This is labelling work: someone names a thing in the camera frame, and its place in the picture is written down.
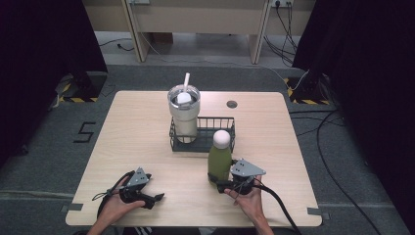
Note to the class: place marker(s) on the beige wooden desk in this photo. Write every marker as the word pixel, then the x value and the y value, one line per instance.
pixel 195 16

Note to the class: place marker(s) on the person's right hand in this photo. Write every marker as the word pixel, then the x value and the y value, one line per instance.
pixel 250 204

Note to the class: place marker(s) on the white straw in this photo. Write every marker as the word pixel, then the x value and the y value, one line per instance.
pixel 186 81

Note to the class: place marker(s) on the grey tape strip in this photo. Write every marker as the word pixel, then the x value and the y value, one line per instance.
pixel 74 207
pixel 317 212

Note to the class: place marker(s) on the green bottle with white cap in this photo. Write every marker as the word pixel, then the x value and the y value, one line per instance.
pixel 220 160

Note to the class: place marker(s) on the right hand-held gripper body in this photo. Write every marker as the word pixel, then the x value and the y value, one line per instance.
pixel 244 171

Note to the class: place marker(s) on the round table grommet hole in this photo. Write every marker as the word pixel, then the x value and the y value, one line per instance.
pixel 231 104

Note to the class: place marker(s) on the white tumbler with lid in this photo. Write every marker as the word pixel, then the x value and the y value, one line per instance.
pixel 184 120

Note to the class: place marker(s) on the dark curtain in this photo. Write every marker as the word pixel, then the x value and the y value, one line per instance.
pixel 39 65
pixel 368 81

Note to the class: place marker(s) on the white wall power outlet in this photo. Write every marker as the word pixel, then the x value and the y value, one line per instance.
pixel 282 2

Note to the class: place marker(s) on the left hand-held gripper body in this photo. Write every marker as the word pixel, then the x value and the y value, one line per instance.
pixel 137 182

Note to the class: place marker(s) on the person's left hand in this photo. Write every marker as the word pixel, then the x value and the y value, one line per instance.
pixel 115 209

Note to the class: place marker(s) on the black stand base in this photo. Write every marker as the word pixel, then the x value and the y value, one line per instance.
pixel 308 89
pixel 89 85

